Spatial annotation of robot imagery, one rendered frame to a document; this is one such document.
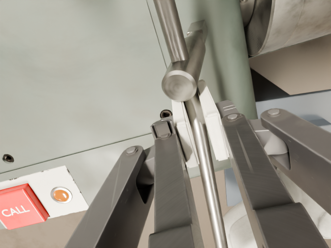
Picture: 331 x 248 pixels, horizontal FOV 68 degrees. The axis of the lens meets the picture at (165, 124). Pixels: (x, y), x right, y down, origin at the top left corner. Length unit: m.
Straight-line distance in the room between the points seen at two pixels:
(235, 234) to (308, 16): 0.60
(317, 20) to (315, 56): 1.40
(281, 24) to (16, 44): 0.29
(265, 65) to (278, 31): 1.31
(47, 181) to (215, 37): 0.27
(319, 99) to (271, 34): 0.62
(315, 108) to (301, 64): 0.82
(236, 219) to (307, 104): 0.44
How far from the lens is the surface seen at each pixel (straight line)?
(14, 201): 0.39
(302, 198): 0.76
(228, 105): 0.16
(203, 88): 0.17
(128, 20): 0.26
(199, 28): 0.23
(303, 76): 1.77
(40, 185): 0.37
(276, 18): 0.33
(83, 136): 0.31
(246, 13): 0.38
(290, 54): 1.70
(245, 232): 0.77
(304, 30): 0.38
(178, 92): 0.15
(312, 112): 0.96
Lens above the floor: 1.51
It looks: 65 degrees down
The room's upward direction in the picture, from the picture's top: 179 degrees counter-clockwise
